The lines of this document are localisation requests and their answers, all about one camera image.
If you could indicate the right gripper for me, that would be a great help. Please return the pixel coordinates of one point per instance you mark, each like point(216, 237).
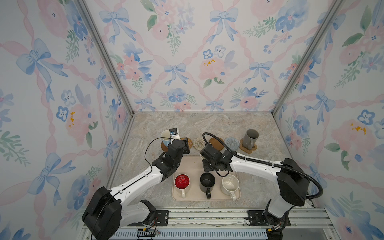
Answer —
point(205, 165)

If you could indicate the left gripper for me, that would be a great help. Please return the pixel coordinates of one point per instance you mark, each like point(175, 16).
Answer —
point(186, 149)

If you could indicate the black mug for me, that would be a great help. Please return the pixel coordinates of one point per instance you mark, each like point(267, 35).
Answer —
point(207, 182)

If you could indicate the white speckled mug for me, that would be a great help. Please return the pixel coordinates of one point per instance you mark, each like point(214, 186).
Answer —
point(229, 186)

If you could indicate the blue mug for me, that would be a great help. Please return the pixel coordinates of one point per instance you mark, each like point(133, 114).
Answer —
point(166, 138)

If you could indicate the cork paw coaster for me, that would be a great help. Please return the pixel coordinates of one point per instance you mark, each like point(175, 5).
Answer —
point(245, 149)

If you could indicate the red inside mug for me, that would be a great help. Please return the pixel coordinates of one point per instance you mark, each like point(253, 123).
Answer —
point(182, 183)

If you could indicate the grey mug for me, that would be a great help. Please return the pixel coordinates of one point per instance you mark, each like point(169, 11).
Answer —
point(250, 138)

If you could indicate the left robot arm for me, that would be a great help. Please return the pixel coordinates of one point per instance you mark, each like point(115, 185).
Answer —
point(110, 209)

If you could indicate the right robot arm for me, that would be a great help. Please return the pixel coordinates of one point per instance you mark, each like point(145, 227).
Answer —
point(287, 175)

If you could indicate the multicolour woven coaster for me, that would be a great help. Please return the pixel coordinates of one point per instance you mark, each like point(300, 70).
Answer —
point(199, 144)

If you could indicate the brown wooden round coaster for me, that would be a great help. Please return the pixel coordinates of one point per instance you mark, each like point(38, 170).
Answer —
point(216, 143)

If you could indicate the dark brown round coaster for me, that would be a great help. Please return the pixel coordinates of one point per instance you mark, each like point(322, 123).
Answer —
point(164, 147)

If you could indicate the blue woven coaster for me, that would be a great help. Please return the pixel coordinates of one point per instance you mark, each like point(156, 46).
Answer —
point(232, 143)

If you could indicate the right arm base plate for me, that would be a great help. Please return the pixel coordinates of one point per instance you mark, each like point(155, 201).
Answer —
point(255, 217)

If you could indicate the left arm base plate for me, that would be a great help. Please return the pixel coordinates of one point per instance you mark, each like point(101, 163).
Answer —
point(158, 218)

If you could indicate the aluminium rail frame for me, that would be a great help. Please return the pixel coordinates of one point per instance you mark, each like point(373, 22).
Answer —
point(231, 224)

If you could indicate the left corner aluminium post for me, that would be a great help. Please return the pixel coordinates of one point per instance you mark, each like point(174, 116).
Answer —
point(95, 34)

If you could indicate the corner aluminium post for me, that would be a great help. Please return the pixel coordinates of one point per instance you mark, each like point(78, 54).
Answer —
point(323, 27)
point(95, 34)

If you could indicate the right corner aluminium post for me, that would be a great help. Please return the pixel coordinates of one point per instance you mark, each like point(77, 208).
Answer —
point(323, 27)

